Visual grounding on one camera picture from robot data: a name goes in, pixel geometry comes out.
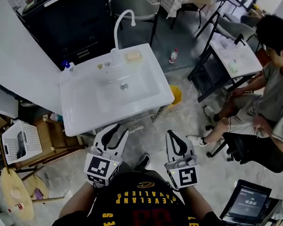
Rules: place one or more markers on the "grey chair with black legs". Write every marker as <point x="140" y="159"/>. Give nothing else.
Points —
<point x="135" y="5"/>

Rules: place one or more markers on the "grey upholstered chair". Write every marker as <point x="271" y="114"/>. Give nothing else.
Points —
<point x="234" y="28"/>

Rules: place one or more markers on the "yellow bar of soap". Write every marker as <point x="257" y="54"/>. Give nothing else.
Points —
<point x="133" y="55"/>

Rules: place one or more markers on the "white curved faucet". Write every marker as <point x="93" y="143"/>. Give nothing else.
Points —
<point x="115" y="30"/>

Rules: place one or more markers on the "white bottle with red label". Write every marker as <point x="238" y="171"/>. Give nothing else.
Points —
<point x="173" y="56"/>

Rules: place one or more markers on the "black tablet screen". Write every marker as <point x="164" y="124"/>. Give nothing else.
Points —
<point x="248" y="202"/>

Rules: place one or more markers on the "person's black shoe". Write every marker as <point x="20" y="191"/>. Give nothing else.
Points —
<point x="144" y="160"/>

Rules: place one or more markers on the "white ceramic sink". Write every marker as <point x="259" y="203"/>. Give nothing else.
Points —
<point x="83" y="99"/>

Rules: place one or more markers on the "clear soap dish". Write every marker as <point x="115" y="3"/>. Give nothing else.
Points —
<point x="139" y="60"/>

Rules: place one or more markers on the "person's right forearm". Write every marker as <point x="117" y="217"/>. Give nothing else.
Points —
<point x="197" y="202"/>

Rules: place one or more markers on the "black office chair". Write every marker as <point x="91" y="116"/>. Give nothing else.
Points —
<point x="258" y="150"/>

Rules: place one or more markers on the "person's black jersey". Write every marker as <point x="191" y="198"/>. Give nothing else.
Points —
<point x="137" y="206"/>

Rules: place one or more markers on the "round wooden table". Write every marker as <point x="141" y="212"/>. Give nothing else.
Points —
<point x="16" y="194"/>

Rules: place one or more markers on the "small grey object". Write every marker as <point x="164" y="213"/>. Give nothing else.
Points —
<point x="107" y="63"/>

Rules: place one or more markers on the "black cabinet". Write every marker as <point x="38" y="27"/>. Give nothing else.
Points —
<point x="67" y="31"/>

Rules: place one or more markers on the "white perforated plastic basket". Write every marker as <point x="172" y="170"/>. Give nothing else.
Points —
<point x="31" y="138"/>

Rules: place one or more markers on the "person's left forearm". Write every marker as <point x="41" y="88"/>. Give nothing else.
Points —
<point x="77" y="200"/>

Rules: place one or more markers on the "blue pump dispenser bottle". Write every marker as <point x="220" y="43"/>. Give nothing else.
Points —
<point x="69" y="66"/>

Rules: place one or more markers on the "black-framed white-top table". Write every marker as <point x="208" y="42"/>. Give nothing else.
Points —
<point x="240" y="56"/>

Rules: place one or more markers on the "wooden rack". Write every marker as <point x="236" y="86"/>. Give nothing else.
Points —
<point x="54" y="137"/>

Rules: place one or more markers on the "yellow bucket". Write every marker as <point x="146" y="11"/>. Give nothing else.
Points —
<point x="176" y="94"/>

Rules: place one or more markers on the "metal sink drain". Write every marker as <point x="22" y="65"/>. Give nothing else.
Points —
<point x="124" y="86"/>

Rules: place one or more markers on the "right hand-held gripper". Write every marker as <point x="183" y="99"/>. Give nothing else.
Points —
<point x="187" y="175"/>

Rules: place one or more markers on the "small yellowish object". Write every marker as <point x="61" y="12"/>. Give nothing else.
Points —
<point x="100" y="66"/>

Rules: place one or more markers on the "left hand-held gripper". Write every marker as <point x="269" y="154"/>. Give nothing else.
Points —
<point x="98" y="166"/>

